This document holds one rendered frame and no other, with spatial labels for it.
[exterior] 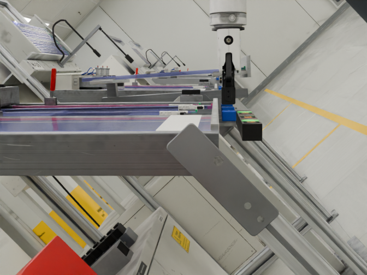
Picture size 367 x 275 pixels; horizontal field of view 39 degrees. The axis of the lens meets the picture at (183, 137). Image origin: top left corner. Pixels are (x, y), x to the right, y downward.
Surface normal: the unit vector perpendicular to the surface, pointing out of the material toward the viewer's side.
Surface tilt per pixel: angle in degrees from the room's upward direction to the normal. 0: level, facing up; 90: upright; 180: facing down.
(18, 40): 90
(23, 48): 90
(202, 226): 90
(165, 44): 90
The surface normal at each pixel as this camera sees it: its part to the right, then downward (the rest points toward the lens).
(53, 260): 0.71, -0.69
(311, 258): -0.07, 0.13
